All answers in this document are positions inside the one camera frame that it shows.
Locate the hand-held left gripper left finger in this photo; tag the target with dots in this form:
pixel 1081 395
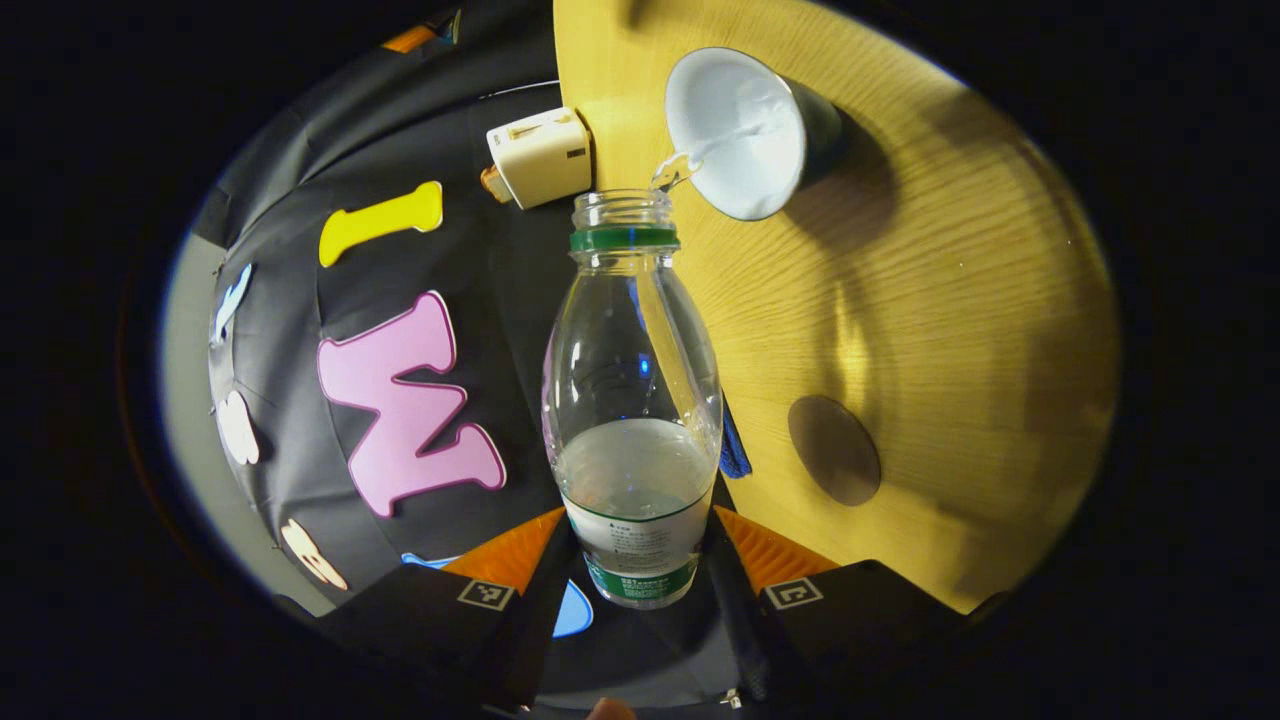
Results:
pixel 545 610

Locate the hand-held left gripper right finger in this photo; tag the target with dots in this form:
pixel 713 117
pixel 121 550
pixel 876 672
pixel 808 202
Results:
pixel 735 610

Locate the round brown coaster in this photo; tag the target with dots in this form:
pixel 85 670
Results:
pixel 835 450

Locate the clear plastic water bottle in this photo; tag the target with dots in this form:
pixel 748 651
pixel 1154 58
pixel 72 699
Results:
pixel 630 400

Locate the dark teal teacup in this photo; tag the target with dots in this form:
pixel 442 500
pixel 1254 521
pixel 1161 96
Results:
pixel 740 130

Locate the blue folded towel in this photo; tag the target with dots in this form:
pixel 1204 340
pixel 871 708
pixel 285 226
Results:
pixel 735 450

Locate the toasted bread slice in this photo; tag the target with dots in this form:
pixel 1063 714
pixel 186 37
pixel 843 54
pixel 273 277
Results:
pixel 496 185

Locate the white toaster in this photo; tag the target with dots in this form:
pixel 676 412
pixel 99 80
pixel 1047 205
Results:
pixel 540 155

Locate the small orange object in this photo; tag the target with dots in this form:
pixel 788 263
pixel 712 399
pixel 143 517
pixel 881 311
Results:
pixel 410 39

